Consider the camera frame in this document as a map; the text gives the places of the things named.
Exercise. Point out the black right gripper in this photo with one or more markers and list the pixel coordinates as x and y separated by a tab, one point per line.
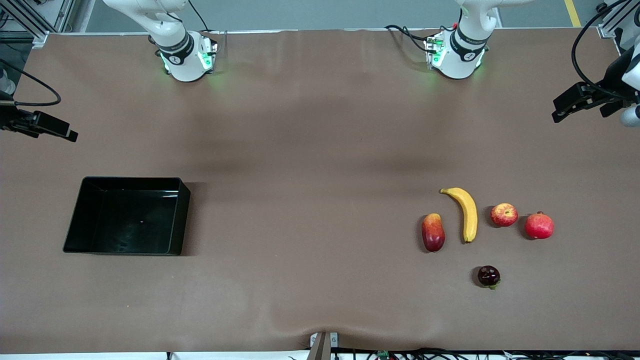
11	120

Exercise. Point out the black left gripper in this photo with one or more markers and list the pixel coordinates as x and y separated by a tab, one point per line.
611	80

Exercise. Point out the black plastic box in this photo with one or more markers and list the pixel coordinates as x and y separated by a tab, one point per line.
127	220

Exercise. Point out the red yellow apple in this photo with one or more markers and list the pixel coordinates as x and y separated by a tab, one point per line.
504	215

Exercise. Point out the yellow banana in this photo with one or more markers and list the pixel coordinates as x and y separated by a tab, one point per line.
469	212

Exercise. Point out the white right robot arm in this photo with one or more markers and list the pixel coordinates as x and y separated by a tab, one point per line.
185	67

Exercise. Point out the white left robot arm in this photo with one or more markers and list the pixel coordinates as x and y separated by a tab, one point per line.
457	62

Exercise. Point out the red pomegranate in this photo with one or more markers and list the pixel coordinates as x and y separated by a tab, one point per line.
539	226

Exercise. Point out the red yellow mango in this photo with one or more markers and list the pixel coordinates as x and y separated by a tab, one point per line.
433	234

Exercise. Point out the dark purple mangosteen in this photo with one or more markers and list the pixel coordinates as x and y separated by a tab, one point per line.
488	276

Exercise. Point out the brown table mat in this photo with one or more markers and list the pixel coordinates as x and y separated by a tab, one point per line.
310	150

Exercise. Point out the aluminium frame post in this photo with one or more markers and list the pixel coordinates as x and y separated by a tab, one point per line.
30	20
617	20

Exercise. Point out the grey metal bracket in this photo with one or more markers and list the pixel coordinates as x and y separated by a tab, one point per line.
322	345

